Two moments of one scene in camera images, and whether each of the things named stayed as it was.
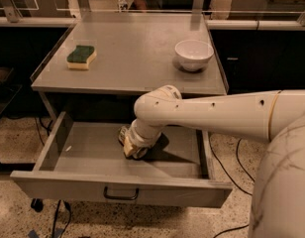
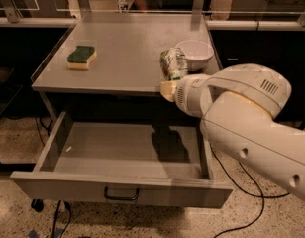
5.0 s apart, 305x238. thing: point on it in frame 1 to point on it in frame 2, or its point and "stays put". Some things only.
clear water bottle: [122, 4] stays put
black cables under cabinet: [69, 215] stays put
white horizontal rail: [40, 21] stays put
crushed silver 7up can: [139, 153] to [173, 63]
